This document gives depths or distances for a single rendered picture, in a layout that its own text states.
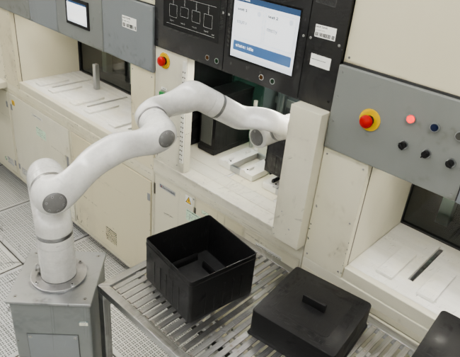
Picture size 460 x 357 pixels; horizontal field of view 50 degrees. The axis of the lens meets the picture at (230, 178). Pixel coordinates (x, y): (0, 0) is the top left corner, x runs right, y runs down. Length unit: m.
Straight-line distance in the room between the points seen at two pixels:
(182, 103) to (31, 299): 0.82
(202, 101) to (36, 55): 1.95
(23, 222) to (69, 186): 1.98
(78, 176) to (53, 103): 1.52
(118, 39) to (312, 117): 1.09
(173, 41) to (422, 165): 1.09
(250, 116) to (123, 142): 0.45
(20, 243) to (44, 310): 1.57
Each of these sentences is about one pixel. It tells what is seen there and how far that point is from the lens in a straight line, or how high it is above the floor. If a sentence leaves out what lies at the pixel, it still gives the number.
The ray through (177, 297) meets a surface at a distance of 1.68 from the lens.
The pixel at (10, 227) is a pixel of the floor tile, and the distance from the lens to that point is 3.51.
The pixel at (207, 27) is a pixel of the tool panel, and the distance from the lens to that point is 1.93.
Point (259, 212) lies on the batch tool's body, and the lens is 2.03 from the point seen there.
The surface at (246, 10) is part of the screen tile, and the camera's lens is 1.78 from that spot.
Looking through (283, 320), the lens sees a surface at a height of 0.86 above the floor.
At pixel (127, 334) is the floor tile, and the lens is 2.69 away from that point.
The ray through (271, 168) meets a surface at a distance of 2.12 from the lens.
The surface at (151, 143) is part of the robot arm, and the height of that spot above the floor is 1.28.
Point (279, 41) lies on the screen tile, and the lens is 1.70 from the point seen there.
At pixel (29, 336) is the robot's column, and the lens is 1.93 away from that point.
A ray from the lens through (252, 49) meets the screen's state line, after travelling 1.78.
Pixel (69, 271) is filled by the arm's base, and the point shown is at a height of 0.81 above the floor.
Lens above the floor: 1.97
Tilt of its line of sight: 30 degrees down
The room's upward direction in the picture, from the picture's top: 6 degrees clockwise
